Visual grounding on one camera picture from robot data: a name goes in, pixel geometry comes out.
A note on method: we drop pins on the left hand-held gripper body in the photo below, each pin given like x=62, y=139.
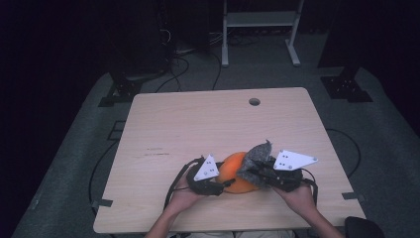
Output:
x=206, y=170

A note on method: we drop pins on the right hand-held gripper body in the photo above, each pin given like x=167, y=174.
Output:
x=292, y=160

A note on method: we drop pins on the orange plush ball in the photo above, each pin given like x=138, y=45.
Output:
x=231, y=168

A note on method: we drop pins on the grey cloth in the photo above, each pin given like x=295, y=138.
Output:
x=256, y=155

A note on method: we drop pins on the person's left hand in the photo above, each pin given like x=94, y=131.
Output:
x=185, y=198

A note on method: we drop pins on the person's right hand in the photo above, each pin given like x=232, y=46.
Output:
x=297, y=200

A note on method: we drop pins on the grey tape piece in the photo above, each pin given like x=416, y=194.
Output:
x=102, y=203
x=353, y=196

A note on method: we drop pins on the black stand base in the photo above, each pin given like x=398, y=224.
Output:
x=124, y=89
x=345, y=87

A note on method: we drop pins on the black chair seat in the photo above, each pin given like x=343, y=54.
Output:
x=363, y=228

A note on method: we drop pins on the white metal stand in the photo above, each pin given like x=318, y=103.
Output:
x=261, y=19

